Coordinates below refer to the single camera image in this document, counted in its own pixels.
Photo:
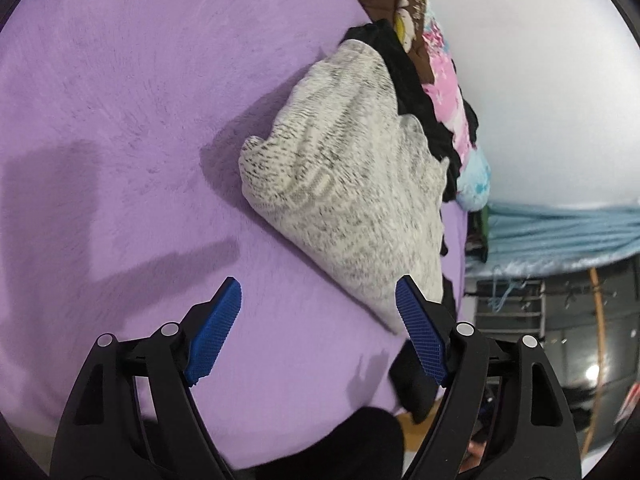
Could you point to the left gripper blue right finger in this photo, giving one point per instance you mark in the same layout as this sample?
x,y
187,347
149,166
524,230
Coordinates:
x,y
532,435

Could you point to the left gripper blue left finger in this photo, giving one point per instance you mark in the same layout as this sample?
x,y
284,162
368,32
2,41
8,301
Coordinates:
x,y
131,415

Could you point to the grey white knit sweater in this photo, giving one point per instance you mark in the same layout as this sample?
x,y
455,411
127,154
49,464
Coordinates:
x,y
352,182

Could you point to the light blue curtain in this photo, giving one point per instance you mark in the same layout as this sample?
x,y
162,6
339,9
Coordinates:
x,y
532,242

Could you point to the green cloth on rack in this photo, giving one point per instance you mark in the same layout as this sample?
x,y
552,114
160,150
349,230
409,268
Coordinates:
x,y
476,243

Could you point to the pink blue floral quilt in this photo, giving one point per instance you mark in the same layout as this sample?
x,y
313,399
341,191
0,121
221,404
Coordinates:
x,y
457,115

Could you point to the purple bed sheet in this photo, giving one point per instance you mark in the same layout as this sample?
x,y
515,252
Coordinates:
x,y
121,206

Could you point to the black unfolded garment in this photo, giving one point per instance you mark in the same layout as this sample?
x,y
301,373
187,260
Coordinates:
x,y
411,98

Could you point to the brown cartoon pillow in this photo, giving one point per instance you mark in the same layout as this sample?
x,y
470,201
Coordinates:
x,y
407,20

